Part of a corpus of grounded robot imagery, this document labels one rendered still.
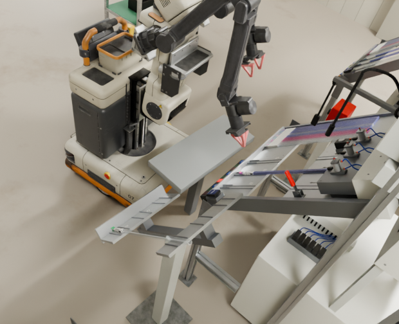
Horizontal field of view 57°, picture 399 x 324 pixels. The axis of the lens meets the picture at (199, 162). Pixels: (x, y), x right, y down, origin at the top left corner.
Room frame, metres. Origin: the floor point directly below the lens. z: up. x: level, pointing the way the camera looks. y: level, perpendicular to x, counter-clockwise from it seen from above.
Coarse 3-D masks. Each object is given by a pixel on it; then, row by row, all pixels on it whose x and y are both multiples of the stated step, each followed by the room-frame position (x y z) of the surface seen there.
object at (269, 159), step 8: (264, 152) 1.34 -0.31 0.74; (272, 152) 1.31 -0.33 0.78; (280, 152) 1.29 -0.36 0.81; (288, 152) 1.26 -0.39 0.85; (256, 160) 1.26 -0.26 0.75; (264, 160) 1.24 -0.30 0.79; (272, 160) 1.22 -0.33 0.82; (280, 160) 1.20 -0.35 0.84; (248, 168) 1.20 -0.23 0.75; (256, 168) 1.18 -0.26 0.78; (264, 168) 1.15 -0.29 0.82; (272, 168) 1.14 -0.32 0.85; (240, 176) 1.14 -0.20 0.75; (248, 176) 1.12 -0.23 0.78; (256, 176) 1.10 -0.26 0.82; (264, 176) 1.08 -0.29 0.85; (224, 184) 1.08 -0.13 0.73; (232, 184) 1.06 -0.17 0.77; (240, 184) 1.06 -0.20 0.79; (248, 184) 1.04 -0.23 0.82; (256, 184) 1.02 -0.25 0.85; (224, 192) 1.02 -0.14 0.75; (232, 192) 1.00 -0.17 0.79; (240, 192) 0.99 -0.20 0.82; (248, 192) 0.97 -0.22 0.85
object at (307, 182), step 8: (384, 120) 1.34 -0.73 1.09; (392, 120) 1.31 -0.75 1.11; (376, 128) 1.28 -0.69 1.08; (384, 128) 1.26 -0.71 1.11; (328, 152) 1.16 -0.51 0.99; (336, 152) 1.14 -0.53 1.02; (320, 160) 1.10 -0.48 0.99; (328, 160) 1.09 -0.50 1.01; (312, 168) 1.05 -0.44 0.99; (304, 176) 1.00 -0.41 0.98; (312, 176) 0.99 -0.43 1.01; (320, 176) 0.97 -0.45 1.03; (296, 184) 0.95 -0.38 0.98; (304, 184) 0.94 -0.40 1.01; (312, 184) 0.92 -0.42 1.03; (288, 192) 0.90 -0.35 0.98; (304, 192) 0.88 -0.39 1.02; (312, 192) 0.87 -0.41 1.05
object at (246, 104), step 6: (222, 96) 1.20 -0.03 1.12; (234, 96) 1.24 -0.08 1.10; (240, 96) 1.23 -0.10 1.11; (246, 96) 1.22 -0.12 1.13; (222, 102) 1.20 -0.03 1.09; (228, 102) 1.20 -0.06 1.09; (234, 102) 1.19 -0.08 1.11; (240, 102) 1.19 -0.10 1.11; (246, 102) 1.18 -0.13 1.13; (252, 102) 1.20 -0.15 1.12; (240, 108) 1.18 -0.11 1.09; (246, 108) 1.17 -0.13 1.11; (252, 108) 1.18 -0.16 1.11; (240, 114) 1.18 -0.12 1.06; (246, 114) 1.18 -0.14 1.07
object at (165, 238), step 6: (114, 228) 0.73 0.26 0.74; (132, 234) 0.66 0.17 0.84; (138, 234) 0.65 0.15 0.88; (144, 234) 0.63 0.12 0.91; (150, 234) 0.63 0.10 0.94; (156, 234) 0.62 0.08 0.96; (168, 240) 0.57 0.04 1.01; (174, 240) 0.56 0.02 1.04; (180, 240) 0.55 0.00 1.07; (186, 240) 0.55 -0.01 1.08
